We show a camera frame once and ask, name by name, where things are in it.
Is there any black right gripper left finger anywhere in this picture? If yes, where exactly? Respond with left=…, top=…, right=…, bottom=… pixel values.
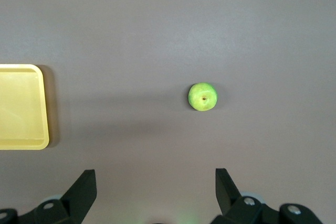
left=30, top=169, right=97, bottom=224

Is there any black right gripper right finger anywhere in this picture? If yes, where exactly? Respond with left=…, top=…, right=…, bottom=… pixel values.
left=211, top=168, right=279, bottom=224

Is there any green apple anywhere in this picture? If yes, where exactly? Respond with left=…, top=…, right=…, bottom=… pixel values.
left=187, top=82, right=218, bottom=112

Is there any yellow plastic tray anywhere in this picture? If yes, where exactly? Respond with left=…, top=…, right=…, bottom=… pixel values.
left=0, top=63, right=50, bottom=151

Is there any brown table cover mat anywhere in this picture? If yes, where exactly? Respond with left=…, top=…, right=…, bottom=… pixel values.
left=0, top=0, right=336, bottom=224

